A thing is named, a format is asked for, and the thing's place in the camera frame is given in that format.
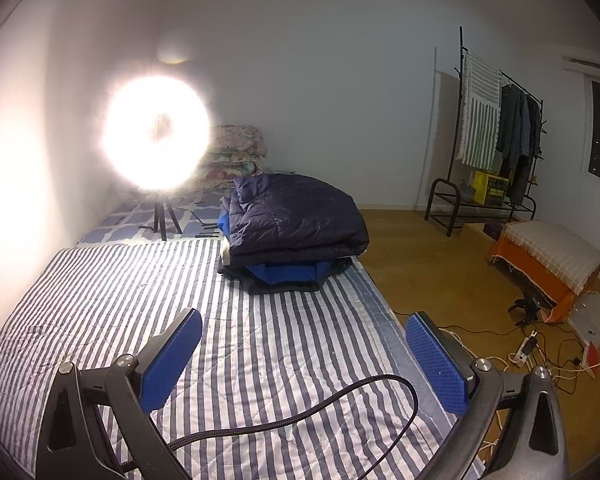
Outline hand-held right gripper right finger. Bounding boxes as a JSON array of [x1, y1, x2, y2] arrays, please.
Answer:
[[405, 311, 570, 480]]

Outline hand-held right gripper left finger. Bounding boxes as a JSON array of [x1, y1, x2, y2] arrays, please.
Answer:
[[36, 307, 203, 480]]

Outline navy puffer jacket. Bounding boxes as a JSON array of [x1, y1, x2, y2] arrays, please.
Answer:
[[220, 174, 371, 266]]

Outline dark hanging clothes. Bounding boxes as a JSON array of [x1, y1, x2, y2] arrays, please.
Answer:
[[495, 82, 543, 206]]

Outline black clothes rack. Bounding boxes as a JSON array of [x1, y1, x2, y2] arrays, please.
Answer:
[[425, 26, 548, 238]]

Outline white power strip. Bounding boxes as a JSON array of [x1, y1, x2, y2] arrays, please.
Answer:
[[512, 330, 538, 363]]

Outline striped bed sheet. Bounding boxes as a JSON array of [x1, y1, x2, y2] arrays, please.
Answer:
[[0, 237, 486, 480]]

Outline black device on floor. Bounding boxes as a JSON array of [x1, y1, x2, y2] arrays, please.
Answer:
[[510, 297, 543, 328]]

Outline orange box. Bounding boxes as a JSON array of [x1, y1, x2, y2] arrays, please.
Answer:
[[490, 227, 600, 323]]

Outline black tripod stand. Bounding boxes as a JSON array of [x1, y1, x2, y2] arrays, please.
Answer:
[[139, 187, 183, 242]]

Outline clear plastic sheet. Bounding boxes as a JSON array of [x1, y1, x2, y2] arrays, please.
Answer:
[[567, 292, 600, 346]]

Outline white checked cloth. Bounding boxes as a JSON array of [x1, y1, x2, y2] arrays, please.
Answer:
[[500, 220, 600, 296]]

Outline yellow box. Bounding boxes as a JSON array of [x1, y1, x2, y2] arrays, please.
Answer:
[[472, 170, 511, 206]]

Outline stack of floral quilts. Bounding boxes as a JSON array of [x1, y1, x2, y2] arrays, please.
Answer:
[[195, 125, 271, 192]]

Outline striped towel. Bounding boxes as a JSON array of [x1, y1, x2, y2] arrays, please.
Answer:
[[456, 50, 503, 168]]

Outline black braided cable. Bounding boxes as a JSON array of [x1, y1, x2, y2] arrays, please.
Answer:
[[167, 375, 420, 480]]

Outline white floor cable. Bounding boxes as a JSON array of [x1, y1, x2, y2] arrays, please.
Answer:
[[485, 355, 598, 393]]

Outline ring light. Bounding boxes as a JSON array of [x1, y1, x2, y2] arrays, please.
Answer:
[[102, 72, 213, 193]]

